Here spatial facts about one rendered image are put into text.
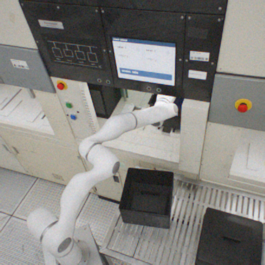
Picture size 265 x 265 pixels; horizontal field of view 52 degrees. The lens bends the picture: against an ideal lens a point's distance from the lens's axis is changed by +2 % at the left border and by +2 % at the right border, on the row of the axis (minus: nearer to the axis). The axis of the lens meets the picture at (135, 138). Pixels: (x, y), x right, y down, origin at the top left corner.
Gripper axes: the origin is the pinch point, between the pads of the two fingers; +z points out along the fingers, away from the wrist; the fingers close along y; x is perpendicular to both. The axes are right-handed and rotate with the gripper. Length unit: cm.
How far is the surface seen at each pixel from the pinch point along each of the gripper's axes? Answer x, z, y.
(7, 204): -122, -61, -141
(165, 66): 35.5, -30.3, 5.5
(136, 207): -45, -62, -4
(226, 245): -35, -71, 48
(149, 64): 35.6, -30.3, -1.9
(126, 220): -41, -72, -5
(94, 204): -122, -37, -62
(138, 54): 40, -30, -7
